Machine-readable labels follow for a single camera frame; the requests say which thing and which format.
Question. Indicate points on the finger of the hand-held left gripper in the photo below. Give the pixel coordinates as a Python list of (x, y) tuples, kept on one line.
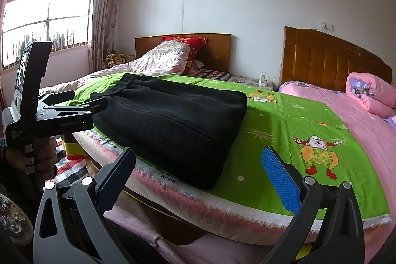
[(55, 98), (77, 109)]

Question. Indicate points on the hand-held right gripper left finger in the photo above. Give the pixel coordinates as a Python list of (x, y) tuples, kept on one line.
[(117, 174)]

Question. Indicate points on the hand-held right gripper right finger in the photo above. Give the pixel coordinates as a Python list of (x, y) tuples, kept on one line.
[(280, 180)]

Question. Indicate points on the black pants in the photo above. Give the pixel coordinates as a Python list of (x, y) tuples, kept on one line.
[(173, 128)]

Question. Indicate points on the person's left hand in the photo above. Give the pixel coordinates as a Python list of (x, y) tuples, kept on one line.
[(46, 158)]

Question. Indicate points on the barred window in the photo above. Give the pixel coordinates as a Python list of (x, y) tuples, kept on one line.
[(49, 13)]

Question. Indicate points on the pink fringed blanket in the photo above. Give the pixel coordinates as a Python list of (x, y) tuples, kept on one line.
[(173, 199)]

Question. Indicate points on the brown yellow blanket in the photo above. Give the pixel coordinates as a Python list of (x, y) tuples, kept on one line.
[(119, 59)]

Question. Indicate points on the green printed cloth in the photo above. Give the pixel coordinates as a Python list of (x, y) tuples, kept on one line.
[(294, 115)]

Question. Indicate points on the pink curtain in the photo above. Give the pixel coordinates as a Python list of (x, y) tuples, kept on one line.
[(106, 10)]

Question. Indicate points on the pink bed sheet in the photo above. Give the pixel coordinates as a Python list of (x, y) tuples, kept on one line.
[(365, 134)]

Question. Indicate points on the pink floral quilt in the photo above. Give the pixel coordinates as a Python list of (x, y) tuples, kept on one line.
[(161, 58)]

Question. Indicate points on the white power strip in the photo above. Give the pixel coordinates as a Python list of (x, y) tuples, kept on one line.
[(263, 80)]

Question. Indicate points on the floral covered nightstand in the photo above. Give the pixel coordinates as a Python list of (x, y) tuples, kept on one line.
[(247, 80)]

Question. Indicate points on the clear patterned plastic object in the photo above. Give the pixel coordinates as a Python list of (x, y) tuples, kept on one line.
[(14, 220)]

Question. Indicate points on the folded pink quilt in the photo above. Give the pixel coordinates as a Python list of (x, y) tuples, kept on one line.
[(368, 94)]

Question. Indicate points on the ribbed wooden headboard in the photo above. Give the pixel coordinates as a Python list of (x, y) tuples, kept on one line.
[(321, 63)]

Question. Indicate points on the purple pillow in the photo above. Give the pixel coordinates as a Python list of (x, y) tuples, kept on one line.
[(391, 122)]

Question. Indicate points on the red pillow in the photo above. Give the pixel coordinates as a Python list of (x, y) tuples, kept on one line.
[(195, 43)]

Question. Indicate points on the plain wooden headboard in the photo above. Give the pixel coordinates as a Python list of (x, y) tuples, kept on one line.
[(216, 47)]

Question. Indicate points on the white wall socket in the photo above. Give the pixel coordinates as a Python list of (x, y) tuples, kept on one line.
[(326, 25)]

